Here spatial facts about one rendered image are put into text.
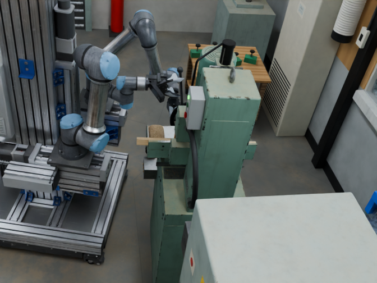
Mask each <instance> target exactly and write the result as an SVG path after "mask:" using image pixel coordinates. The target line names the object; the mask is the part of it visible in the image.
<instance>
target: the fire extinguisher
mask: <svg viewBox="0 0 377 283"><path fill-rule="evenodd" d="M123 7H124V0H111V25H109V37H115V38H116V37H117V36H118V35H120V33H121V32H123V31H124V30H125V27H124V26H123Z"/></svg>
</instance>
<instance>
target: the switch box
mask: <svg viewBox="0 0 377 283"><path fill-rule="evenodd" d="M188 95H190V99H189V100H188V96H187V102H188V110H187V104H186V111H185V112H186V113H187V117H186V126H187V129H190V130H200V129H201V124H202V121H203V115H204V109H205V103H206V98H205V93H204V88H203V86H189V89H188Z"/></svg>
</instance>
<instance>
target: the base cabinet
mask: <svg viewBox="0 0 377 283"><path fill-rule="evenodd" d="M183 230H184V226H164V225H163V210H162V195H161V186H160V171H159V166H157V179H155V181H154V192H153V202H152V208H151V218H150V236H151V261H152V274H153V283H178V282H179V279H180V275H181V270H182V265H183V254H182V248H181V241H182V235H183Z"/></svg>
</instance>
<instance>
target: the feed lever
mask: <svg viewBox="0 0 377 283"><path fill-rule="evenodd" d="M177 72H178V73H179V77H180V78H182V72H183V68H182V67H178V68H177ZM180 98H181V106H183V90H182V81H181V82H180Z"/></svg>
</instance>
